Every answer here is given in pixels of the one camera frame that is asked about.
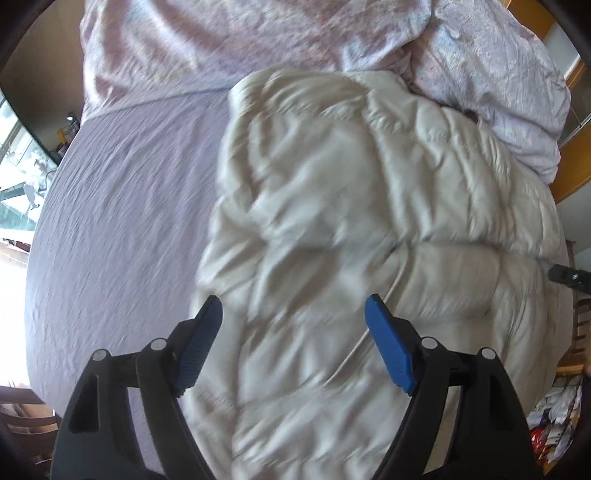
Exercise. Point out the white puffer jacket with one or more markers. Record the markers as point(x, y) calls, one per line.
point(351, 221)

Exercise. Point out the pink floral pillow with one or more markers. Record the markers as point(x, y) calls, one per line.
point(498, 78)

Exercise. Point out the dark wooden chair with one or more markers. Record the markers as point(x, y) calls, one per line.
point(27, 434)

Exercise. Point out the orange wooden headboard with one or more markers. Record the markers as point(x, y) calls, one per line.
point(570, 184)

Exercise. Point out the pink floral duvet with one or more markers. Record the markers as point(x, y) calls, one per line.
point(221, 41)

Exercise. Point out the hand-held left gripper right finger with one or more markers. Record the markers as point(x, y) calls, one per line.
point(390, 342)

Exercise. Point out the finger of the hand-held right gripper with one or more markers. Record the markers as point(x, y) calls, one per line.
point(570, 276)

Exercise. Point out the pile of colourful packets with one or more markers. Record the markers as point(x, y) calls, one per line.
point(554, 420)

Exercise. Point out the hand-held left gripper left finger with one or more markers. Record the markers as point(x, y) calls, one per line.
point(201, 342)

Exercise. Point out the glass window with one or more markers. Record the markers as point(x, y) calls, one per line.
point(21, 152)

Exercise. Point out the lavender bed sheet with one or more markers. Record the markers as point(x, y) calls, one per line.
point(120, 221)

